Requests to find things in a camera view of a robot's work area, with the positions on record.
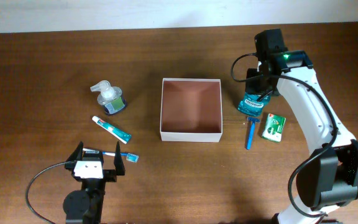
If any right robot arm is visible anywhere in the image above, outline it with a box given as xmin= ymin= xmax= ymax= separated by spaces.
xmin=246 ymin=29 xmax=358 ymax=223

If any purple foam soap pump bottle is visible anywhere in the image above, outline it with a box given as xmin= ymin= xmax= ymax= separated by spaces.
xmin=90 ymin=80 xmax=127 ymax=116

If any blue disposable razor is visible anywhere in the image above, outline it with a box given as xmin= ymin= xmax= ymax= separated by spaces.
xmin=246 ymin=116 xmax=260 ymax=150

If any blue white toothbrush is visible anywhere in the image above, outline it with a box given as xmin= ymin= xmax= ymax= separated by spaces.
xmin=83 ymin=148 xmax=139 ymax=163

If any pink white box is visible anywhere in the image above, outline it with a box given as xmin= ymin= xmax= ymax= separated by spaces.
xmin=159 ymin=78 xmax=223 ymax=142

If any teal mouthwash bottle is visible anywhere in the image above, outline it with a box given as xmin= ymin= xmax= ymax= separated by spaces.
xmin=237 ymin=93 xmax=270 ymax=116

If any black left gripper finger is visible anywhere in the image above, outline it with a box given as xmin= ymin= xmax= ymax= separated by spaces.
xmin=67 ymin=141 xmax=83 ymax=162
xmin=114 ymin=142 xmax=126 ymax=175

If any green white toothpaste tube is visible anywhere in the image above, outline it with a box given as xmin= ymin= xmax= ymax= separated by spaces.
xmin=92 ymin=116 xmax=132 ymax=144

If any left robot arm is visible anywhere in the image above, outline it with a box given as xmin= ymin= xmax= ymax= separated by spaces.
xmin=63 ymin=142 xmax=126 ymax=224

